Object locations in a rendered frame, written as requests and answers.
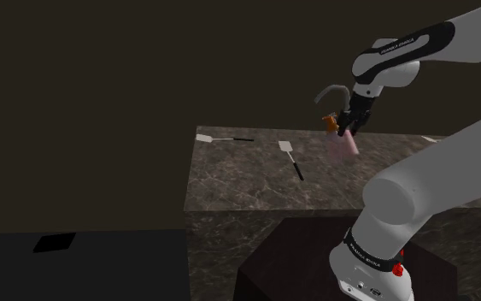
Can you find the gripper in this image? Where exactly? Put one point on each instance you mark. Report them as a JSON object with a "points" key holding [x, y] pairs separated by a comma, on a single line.
{"points": [[361, 104]]}

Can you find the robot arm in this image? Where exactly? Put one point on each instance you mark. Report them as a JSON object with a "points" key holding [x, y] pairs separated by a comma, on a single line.
{"points": [[431, 179]]}

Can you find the grey curved tap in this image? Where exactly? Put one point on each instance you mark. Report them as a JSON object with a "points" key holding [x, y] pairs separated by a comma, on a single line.
{"points": [[335, 87]]}

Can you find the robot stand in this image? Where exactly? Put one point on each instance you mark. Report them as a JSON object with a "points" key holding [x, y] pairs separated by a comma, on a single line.
{"points": [[290, 266]]}

